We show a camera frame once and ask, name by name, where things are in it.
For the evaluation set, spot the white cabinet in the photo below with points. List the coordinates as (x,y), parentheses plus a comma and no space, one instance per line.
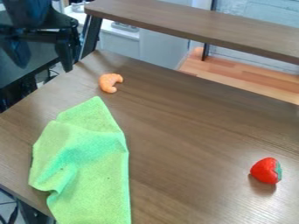
(144,43)

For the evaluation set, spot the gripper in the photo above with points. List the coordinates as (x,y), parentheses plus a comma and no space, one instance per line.
(33,17)

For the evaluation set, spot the orange toy croissant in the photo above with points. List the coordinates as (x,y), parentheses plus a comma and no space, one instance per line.
(109,82)

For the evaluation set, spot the red toy strawberry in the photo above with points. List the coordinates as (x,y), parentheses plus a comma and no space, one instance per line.
(266,170)

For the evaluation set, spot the green cloth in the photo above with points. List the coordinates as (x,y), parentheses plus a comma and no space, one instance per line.
(83,163)

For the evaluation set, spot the wooden table with black legs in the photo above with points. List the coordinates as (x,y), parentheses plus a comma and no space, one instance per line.
(218,27)

